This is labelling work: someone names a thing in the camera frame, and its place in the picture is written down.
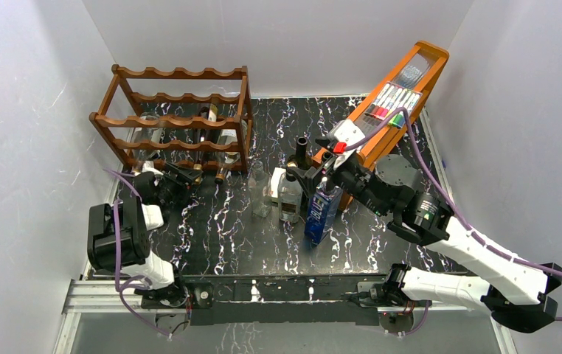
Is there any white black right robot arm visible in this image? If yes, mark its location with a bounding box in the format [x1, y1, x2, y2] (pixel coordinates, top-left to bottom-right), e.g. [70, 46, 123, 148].
[286, 154, 562, 333]

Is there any gold capped bottle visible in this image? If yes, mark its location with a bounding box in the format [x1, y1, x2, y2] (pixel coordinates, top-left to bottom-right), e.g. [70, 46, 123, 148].
[192, 103, 218, 170]

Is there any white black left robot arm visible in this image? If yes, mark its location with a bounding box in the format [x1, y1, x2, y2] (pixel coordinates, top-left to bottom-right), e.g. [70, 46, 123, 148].
[87, 162, 213, 309]

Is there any brown wooden wine rack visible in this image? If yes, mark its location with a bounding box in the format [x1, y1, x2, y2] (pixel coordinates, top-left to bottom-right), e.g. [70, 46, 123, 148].
[89, 64, 253, 173]

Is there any purple cable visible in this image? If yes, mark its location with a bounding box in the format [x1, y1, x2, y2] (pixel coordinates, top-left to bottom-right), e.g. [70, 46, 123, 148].
[103, 168, 175, 338]
[344, 108, 562, 322]

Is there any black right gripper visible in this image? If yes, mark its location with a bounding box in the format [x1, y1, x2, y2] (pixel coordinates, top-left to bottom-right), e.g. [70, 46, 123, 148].
[288, 153, 389, 218]

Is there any pack of coloured markers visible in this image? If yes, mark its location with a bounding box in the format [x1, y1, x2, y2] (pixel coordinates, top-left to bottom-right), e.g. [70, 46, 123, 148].
[357, 82, 422, 133]

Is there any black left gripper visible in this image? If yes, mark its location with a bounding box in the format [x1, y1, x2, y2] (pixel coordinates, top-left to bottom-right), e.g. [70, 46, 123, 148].
[158, 163, 203, 204]

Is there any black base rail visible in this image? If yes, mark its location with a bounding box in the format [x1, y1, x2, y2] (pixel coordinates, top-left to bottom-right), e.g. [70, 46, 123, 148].
[142, 273, 431, 327]

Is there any orange wooden display rack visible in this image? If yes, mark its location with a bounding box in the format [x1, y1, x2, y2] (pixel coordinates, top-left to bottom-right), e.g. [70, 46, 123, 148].
[312, 41, 450, 211]

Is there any blue bottle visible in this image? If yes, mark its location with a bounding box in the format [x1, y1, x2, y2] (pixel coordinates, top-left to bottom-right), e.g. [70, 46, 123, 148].
[305, 177, 343, 245]

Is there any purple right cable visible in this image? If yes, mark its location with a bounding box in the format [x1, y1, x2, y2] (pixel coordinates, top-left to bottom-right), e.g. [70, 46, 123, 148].
[344, 108, 562, 322]

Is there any dark labelled wine bottle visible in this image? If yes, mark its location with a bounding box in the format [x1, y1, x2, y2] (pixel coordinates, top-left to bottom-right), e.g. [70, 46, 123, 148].
[321, 151, 334, 164]

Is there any dark green wine bottle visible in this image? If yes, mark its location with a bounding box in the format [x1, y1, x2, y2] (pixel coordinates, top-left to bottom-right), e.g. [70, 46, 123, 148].
[288, 136, 311, 170]

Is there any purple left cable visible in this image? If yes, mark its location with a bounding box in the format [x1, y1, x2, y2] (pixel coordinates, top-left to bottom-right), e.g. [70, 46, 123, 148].
[103, 168, 175, 338]

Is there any clear whisky bottle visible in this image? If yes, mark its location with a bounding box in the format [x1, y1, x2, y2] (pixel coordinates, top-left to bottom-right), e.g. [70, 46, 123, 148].
[277, 167, 302, 223]

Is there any clear shelf bottle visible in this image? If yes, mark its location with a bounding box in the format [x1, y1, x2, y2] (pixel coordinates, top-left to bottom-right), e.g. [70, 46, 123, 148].
[247, 160, 272, 218]

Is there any white red small box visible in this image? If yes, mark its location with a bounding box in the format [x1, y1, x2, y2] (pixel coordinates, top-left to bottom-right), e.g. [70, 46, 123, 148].
[269, 167, 285, 203]

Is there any clear lower bottle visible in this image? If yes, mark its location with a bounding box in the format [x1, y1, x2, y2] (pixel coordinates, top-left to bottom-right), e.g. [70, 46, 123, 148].
[215, 129, 240, 185]

